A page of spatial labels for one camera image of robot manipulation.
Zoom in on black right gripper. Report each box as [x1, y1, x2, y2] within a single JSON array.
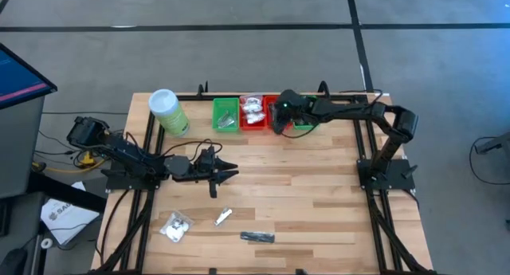
[[271, 88, 316, 133]]

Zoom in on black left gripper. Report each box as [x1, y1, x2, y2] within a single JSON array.
[[186, 157, 241, 199]]

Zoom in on green plastic basket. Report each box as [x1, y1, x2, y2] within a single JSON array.
[[211, 96, 241, 133], [292, 95, 321, 132]]

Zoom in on red plastic basket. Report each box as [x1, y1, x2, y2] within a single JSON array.
[[238, 96, 268, 132], [264, 95, 294, 132]]

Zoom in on green disinfecting wipes canister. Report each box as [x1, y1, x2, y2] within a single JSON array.
[[147, 88, 191, 138]]

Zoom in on white paper booklet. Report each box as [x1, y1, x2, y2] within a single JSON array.
[[40, 181, 101, 246]]

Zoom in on gray chair leg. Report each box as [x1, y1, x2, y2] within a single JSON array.
[[473, 131, 510, 155]]

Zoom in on monitor with blue screen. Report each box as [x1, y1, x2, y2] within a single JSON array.
[[0, 42, 58, 111]]

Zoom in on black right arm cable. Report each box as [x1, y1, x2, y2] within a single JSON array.
[[278, 88, 386, 139]]

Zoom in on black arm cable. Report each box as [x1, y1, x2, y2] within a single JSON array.
[[278, 88, 386, 139], [157, 138, 224, 161]]

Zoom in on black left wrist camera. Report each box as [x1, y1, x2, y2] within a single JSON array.
[[198, 145, 217, 169]]

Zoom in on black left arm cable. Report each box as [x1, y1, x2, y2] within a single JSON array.
[[157, 138, 224, 161]]

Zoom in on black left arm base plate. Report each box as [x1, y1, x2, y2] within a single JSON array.
[[104, 158, 161, 191]]

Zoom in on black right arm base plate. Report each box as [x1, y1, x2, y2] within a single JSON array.
[[356, 158, 416, 191]]

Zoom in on yellow floor cable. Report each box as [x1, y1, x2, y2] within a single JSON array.
[[31, 147, 116, 175]]

